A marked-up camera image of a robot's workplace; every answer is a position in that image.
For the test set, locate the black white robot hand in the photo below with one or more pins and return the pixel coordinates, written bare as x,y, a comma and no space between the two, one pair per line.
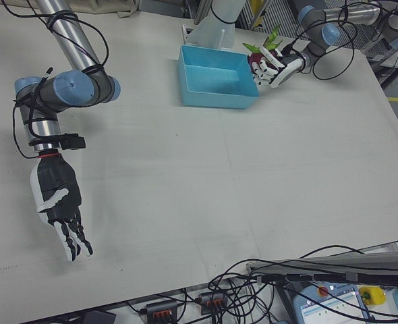
57,182

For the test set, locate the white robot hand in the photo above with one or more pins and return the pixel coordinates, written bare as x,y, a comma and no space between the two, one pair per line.
283,72

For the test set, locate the pink dragon fruit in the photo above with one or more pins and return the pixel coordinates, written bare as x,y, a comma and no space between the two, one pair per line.
258,57

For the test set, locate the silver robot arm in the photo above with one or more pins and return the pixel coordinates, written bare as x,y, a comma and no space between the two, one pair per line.
74,89
337,20

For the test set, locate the light blue plastic bin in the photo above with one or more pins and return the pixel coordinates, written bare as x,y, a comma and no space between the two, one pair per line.
216,77

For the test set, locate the black flat device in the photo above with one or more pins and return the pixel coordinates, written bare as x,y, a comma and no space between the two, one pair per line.
96,318

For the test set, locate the black hub orange ports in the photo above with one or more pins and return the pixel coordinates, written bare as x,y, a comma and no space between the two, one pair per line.
162,308
212,300

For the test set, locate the beige cloth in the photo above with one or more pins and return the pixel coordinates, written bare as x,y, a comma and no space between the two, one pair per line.
118,6

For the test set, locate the blue gray teach pendant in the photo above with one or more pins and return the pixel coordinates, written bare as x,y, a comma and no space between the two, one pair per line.
334,307

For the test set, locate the yellow toy bell pepper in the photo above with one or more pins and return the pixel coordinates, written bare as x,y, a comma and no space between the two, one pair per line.
374,297

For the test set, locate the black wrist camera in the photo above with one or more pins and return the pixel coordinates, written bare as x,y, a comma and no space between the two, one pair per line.
72,141

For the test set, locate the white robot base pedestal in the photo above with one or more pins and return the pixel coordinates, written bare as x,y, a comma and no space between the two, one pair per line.
216,30

